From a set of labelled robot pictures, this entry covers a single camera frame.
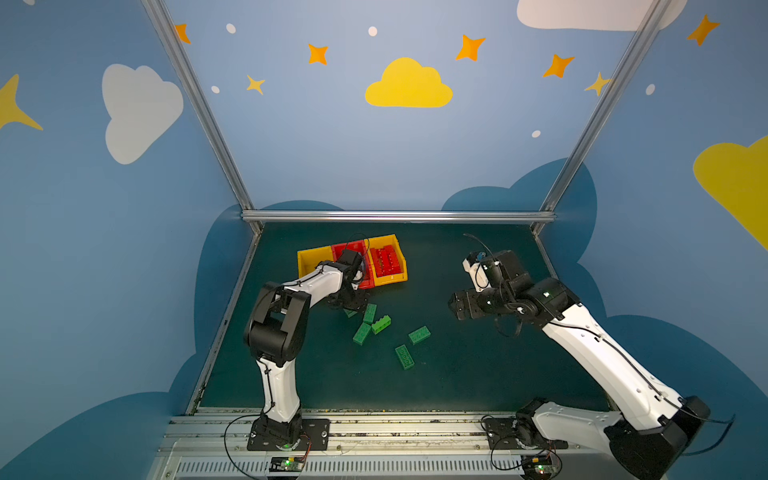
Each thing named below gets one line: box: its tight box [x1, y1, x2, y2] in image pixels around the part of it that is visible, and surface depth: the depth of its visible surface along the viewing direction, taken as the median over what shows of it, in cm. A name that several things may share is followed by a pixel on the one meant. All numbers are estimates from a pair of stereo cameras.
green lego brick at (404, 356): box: [395, 344, 415, 370], surface depth 88 cm
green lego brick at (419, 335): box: [408, 325, 431, 345], surface depth 92 cm
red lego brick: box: [370, 245, 402, 278], surface depth 109 cm
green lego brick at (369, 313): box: [363, 303, 378, 325], surface depth 98 cm
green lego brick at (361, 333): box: [352, 322, 371, 346], surface depth 92 cm
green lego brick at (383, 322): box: [371, 315, 391, 335], surface depth 95 cm
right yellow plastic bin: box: [364, 234, 409, 287], surface depth 106 cm
